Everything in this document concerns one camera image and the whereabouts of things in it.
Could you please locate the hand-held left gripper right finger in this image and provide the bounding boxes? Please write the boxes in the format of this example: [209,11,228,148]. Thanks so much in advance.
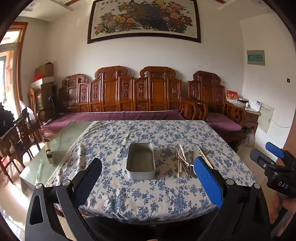
[193,156,273,241]

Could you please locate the white wall cabinet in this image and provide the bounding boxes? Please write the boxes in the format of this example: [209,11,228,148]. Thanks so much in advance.
[257,103,275,134]

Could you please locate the carved wooden armchair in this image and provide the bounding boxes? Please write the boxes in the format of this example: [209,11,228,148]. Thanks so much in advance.
[187,71,247,151]

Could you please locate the dark cloth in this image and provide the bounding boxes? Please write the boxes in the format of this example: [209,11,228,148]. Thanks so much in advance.
[0,101,17,138]

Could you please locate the light wooden chopstick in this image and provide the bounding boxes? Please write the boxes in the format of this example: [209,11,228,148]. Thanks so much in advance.
[197,146,213,169]

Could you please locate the blue floral tablecloth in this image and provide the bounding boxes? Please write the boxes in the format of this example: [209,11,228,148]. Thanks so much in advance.
[45,120,258,223]

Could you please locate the metal spoon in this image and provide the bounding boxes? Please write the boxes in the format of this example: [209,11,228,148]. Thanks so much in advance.
[188,162,200,179]

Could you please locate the white plastic fork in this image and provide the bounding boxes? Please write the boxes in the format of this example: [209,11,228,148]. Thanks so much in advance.
[177,144,185,178]

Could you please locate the white plastic bag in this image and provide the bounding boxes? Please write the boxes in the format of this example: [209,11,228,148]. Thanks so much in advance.
[20,101,37,124]

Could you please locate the brown wooden chopstick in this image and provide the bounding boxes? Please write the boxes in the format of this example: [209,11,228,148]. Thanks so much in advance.
[174,148,189,173]

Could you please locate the grey fluffy object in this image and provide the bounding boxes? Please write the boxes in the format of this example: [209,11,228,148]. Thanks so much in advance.
[241,128,255,147]

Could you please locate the carved wooden sofa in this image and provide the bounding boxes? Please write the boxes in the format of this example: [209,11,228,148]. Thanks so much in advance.
[37,65,208,142]

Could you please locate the purple armchair cushion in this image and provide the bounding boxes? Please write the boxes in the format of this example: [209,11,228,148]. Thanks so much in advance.
[205,115,242,132]

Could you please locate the green white wall panel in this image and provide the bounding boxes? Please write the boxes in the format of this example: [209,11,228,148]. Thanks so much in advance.
[246,49,265,66]

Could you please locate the purple sofa cushion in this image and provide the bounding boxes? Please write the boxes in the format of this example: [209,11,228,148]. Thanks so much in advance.
[41,109,186,131]

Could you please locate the wooden door frame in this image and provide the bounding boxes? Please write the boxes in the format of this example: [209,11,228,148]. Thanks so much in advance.
[9,22,29,116]

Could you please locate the cardboard box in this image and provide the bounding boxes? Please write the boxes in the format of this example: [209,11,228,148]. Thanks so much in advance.
[35,62,54,82]

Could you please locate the dark cabinet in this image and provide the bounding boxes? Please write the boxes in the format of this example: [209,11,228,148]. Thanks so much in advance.
[40,82,59,114]

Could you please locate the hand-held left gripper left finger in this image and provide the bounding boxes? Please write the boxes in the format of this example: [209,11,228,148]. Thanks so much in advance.
[24,158,103,241]

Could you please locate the person's right hand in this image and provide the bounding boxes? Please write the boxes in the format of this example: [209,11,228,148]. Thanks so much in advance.
[270,193,296,225]

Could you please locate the wooden dining chair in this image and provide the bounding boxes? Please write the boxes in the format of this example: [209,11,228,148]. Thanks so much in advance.
[0,113,42,184]

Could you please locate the grey metal tin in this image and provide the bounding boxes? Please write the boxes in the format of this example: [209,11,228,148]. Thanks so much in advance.
[126,142,156,180]

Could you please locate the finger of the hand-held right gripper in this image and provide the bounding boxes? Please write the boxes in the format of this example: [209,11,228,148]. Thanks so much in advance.
[265,141,287,160]
[250,148,280,173]

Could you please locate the wooden side table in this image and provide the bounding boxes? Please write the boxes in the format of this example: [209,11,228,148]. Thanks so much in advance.
[225,98,262,135]

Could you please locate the framed peacock flower painting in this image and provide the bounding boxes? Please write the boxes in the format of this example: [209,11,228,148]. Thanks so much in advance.
[87,0,201,44]

